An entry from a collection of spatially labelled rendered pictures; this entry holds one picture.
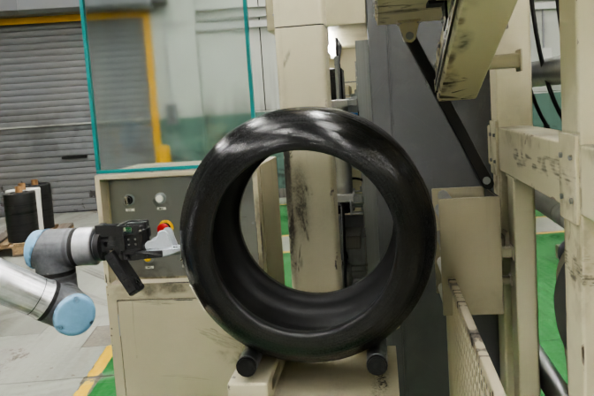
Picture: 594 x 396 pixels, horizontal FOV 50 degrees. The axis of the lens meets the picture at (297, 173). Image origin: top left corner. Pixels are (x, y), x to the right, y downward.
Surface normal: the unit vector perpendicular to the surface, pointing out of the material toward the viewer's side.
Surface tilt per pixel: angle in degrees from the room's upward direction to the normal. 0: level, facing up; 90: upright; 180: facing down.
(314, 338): 101
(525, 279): 90
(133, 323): 90
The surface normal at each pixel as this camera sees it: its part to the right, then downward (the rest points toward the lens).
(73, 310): 0.58, 0.11
